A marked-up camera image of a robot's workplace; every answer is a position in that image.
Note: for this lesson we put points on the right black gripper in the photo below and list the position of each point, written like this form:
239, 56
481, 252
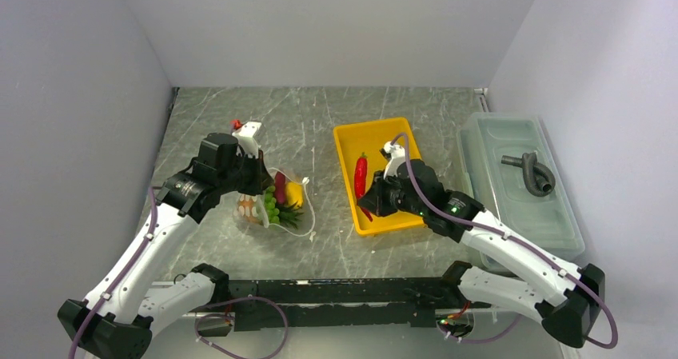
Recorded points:
374, 198

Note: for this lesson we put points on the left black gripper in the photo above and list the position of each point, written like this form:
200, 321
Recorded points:
261, 174

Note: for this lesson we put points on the red toy chili pepper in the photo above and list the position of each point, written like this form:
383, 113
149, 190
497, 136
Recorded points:
359, 177

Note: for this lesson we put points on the orange toy pineapple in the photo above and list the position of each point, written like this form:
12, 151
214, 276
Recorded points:
252, 210

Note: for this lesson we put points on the purple toy eggplant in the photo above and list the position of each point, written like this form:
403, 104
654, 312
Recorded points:
280, 182

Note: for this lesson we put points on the green toy grapes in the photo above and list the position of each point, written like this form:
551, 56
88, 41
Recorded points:
270, 205

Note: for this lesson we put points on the clear dotted zip top bag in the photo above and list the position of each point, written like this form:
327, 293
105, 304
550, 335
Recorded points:
307, 226

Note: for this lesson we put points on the yellow toy pear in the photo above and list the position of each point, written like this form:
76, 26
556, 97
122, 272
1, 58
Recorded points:
294, 194

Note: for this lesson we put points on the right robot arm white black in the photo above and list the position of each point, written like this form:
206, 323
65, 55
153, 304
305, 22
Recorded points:
563, 297

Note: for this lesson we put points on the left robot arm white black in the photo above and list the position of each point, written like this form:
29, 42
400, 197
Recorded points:
116, 319

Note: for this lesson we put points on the yellow plastic tray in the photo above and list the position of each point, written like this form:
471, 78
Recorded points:
368, 138

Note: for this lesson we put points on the clear plastic storage box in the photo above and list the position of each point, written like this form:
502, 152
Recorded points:
547, 221

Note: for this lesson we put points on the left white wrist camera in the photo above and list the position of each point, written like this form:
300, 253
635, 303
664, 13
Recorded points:
245, 133

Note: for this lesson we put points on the black base frame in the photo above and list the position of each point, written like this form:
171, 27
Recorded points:
258, 304

